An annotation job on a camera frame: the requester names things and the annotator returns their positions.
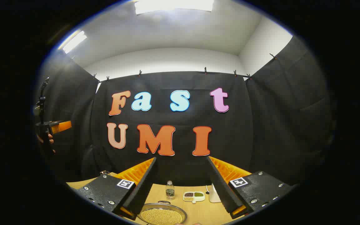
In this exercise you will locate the white divided bean dish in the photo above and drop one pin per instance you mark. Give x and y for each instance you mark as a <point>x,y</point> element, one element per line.
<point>194,197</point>

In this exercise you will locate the row of black clips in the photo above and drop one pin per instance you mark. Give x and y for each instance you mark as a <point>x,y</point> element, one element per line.
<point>205,70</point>

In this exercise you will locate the stainless steel pot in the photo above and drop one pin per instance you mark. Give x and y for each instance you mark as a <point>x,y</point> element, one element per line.
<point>142,214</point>

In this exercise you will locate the clear plastic water bottle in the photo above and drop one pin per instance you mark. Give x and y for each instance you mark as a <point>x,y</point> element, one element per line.
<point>170,190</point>

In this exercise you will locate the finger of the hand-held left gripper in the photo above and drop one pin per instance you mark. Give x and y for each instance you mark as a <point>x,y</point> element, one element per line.
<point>62,126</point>

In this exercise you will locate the pile of yellow soybeans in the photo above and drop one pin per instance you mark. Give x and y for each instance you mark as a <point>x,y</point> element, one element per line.
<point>165,216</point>

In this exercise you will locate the white box appliance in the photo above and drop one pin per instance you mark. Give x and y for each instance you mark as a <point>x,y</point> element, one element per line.
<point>213,196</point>

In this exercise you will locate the narrow ceiling light panel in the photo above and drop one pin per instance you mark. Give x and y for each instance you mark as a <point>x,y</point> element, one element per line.
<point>73,42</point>

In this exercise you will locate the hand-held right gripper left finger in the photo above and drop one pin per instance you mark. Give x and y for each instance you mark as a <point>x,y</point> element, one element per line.
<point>145,187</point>

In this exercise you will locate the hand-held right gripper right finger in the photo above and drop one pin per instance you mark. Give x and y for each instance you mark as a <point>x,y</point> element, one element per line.
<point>221,190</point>

